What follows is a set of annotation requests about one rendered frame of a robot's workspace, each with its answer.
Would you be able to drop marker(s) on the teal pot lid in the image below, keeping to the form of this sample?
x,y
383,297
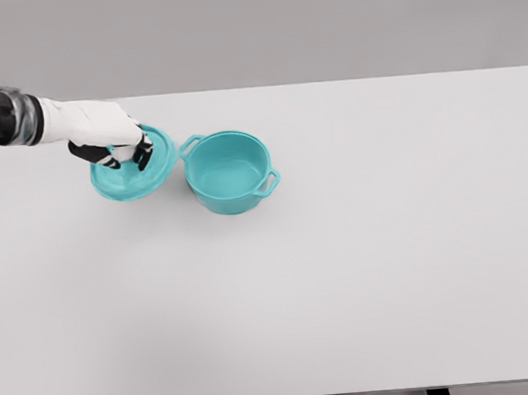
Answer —
x,y
127,181

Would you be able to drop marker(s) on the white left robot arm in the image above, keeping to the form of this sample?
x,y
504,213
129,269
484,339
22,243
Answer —
x,y
11,121

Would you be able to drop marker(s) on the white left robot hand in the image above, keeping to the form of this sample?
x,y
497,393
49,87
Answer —
x,y
102,123

